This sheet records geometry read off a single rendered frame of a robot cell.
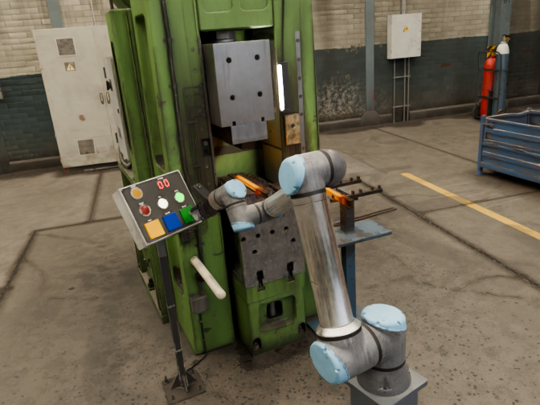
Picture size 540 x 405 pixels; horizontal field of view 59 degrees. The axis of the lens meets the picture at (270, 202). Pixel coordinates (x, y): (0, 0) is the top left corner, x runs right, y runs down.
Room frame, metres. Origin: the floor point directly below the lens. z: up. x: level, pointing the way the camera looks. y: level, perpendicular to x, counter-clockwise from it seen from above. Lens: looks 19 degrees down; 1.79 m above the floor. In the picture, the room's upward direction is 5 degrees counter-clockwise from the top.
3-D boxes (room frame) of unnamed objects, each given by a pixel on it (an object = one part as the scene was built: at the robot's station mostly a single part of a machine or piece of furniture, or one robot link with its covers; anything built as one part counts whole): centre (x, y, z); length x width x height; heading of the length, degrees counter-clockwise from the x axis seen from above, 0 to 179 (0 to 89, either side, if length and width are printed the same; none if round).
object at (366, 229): (2.51, -0.43, 0.69); 0.40 x 0.30 x 0.02; 111
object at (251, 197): (2.63, 0.16, 0.96); 0.42 x 0.20 x 0.09; 24
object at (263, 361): (2.39, 0.06, 0.01); 0.58 x 0.39 x 0.01; 114
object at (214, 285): (2.22, 0.35, 0.62); 0.44 x 0.05 x 0.05; 24
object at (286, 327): (2.66, 0.11, 0.23); 0.55 x 0.37 x 0.47; 24
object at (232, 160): (2.94, 0.25, 1.37); 0.41 x 0.10 x 0.91; 114
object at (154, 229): (1.98, 0.53, 1.01); 0.07 x 0.05 x 0.07; 139
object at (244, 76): (2.65, 0.12, 1.56); 0.42 x 0.39 x 0.40; 24
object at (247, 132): (2.63, 0.16, 1.32); 0.42 x 0.20 x 0.10; 24
